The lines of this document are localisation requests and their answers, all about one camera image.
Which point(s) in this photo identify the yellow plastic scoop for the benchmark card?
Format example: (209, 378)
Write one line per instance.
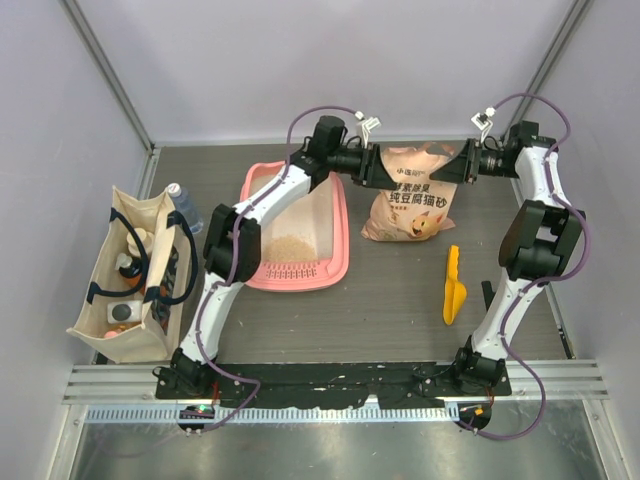
(455, 292)

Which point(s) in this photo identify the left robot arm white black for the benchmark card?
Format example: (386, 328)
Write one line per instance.
(233, 243)

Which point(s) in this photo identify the dark bottle white pump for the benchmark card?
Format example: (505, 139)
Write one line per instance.
(130, 268)

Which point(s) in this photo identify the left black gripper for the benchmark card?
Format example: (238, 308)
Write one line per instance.
(371, 172)

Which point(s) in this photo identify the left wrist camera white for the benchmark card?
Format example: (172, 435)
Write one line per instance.
(365, 125)

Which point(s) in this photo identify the clear plastic water bottle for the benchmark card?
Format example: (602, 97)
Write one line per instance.
(184, 203)

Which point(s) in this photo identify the tan litter pile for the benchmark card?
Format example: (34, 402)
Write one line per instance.
(289, 249)

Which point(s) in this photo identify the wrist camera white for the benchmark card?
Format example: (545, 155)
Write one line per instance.
(365, 125)
(483, 121)

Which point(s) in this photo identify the aluminium rail frame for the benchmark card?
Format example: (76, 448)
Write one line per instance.
(127, 393)

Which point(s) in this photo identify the beige wooden item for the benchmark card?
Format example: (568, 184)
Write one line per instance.
(140, 240)

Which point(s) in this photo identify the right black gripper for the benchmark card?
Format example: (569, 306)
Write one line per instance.
(461, 169)

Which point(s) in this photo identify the beige canvas tote bag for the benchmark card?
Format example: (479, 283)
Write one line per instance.
(168, 279)

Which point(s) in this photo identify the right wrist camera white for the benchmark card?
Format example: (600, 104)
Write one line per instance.
(483, 121)

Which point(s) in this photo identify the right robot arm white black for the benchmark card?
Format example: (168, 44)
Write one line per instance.
(534, 252)

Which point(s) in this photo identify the pink litter box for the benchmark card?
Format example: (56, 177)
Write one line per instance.
(321, 219)

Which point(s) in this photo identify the white bottle grey cap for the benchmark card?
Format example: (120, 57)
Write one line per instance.
(124, 312)

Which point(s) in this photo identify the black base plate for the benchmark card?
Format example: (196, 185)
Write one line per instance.
(320, 385)

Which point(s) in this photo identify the pink cat litter bag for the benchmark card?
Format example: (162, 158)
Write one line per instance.
(418, 208)

